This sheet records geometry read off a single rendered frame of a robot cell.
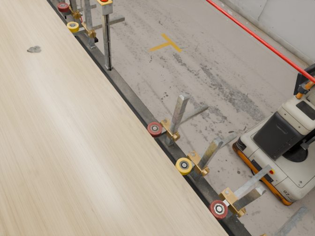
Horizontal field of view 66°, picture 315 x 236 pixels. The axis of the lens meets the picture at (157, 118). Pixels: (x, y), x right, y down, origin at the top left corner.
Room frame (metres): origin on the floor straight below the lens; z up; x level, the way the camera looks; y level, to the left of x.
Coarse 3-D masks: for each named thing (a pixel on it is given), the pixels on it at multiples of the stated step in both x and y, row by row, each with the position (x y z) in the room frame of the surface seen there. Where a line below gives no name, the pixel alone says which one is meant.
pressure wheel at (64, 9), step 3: (60, 3) 1.62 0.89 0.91; (63, 3) 1.62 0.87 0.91; (66, 3) 1.63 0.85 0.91; (60, 6) 1.59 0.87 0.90; (63, 6) 1.59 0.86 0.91; (66, 6) 1.60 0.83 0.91; (60, 9) 1.56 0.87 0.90; (63, 9) 1.56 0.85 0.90; (66, 9) 1.58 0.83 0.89; (63, 12) 1.56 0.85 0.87; (66, 18) 1.60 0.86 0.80
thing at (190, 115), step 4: (204, 104) 0.98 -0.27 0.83; (200, 108) 0.95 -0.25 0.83; (204, 108) 0.95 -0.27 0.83; (192, 112) 0.90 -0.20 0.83; (196, 112) 0.91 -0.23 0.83; (200, 112) 0.93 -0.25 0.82; (184, 116) 0.86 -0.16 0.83; (188, 116) 0.87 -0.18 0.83; (192, 116) 0.88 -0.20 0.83; (184, 120) 0.83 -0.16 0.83; (180, 124) 0.82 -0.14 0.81; (164, 128) 0.75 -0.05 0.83; (164, 132) 0.73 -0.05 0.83
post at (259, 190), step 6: (258, 186) 0.39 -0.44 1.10; (252, 192) 0.38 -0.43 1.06; (258, 192) 0.37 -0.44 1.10; (264, 192) 0.37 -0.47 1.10; (240, 198) 0.40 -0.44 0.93; (246, 198) 0.38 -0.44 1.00; (252, 198) 0.37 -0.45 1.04; (234, 204) 0.38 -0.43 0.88; (240, 204) 0.37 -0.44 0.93; (246, 204) 0.36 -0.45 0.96; (228, 210) 0.38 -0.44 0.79; (228, 216) 0.36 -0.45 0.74
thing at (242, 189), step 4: (268, 164) 0.64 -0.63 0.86; (264, 168) 0.61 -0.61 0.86; (268, 168) 0.62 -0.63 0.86; (272, 168) 0.62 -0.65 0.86; (260, 172) 0.58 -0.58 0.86; (264, 172) 0.59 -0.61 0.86; (256, 176) 0.56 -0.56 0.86; (260, 176) 0.56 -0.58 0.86; (248, 180) 0.53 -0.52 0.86; (252, 180) 0.53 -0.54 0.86; (256, 180) 0.53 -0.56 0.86; (244, 184) 0.50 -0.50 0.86; (248, 184) 0.50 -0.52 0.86; (252, 184) 0.51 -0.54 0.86; (240, 188) 0.48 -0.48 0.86; (244, 188) 0.48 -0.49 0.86; (248, 188) 0.48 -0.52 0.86; (236, 192) 0.45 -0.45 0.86; (240, 192) 0.45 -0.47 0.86; (236, 196) 0.43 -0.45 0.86; (224, 200) 0.40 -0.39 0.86; (228, 204) 0.38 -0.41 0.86
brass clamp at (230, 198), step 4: (228, 188) 0.46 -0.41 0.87; (224, 192) 0.43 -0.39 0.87; (232, 192) 0.44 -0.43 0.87; (220, 196) 0.42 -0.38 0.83; (224, 196) 0.42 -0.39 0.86; (228, 196) 0.42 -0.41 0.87; (232, 196) 0.42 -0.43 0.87; (228, 200) 0.40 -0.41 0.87; (232, 200) 0.40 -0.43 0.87; (236, 200) 0.41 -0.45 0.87; (232, 204) 0.38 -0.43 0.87; (232, 208) 0.37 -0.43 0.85; (244, 208) 0.38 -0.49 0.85; (232, 212) 0.36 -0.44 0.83; (236, 212) 0.35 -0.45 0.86; (240, 212) 0.36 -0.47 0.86; (244, 212) 0.36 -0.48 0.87; (236, 216) 0.34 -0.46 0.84; (240, 216) 0.34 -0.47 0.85
